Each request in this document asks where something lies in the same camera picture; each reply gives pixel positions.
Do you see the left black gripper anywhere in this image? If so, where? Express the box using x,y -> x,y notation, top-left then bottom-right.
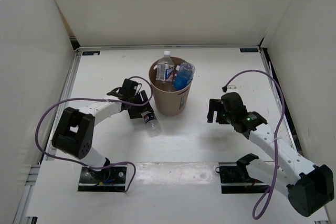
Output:
128,90 -> 153,119

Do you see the black label plastic bottle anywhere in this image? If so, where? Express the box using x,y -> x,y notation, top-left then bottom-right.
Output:
142,112 -> 161,137

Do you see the clear unlabeled plastic bottle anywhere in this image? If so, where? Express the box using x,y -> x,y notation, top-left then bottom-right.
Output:
155,65 -> 180,92

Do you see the white label plastic bottle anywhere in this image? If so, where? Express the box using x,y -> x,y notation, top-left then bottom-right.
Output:
156,51 -> 175,82

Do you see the blue label plastic bottle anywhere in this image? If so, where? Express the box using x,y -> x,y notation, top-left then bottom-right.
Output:
174,62 -> 195,90

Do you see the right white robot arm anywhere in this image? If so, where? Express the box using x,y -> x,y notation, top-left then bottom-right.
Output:
207,92 -> 334,217

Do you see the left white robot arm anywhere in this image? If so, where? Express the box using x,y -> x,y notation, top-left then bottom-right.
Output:
51,78 -> 153,182

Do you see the brown round waste bin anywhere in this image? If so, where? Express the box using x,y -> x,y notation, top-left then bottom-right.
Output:
149,61 -> 192,116

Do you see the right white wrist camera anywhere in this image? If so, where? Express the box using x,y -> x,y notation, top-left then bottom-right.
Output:
222,84 -> 238,93

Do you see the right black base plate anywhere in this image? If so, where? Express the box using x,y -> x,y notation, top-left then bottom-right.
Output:
215,163 -> 268,194

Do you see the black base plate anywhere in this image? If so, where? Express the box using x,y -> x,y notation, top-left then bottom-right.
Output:
215,163 -> 268,194
78,165 -> 127,193

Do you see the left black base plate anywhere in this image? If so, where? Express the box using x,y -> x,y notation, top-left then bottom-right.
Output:
78,165 -> 127,193

